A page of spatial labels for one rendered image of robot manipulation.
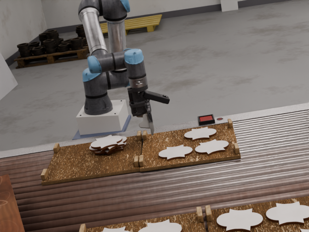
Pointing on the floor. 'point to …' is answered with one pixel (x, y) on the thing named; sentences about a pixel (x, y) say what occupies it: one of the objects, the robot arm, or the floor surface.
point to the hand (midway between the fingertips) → (151, 129)
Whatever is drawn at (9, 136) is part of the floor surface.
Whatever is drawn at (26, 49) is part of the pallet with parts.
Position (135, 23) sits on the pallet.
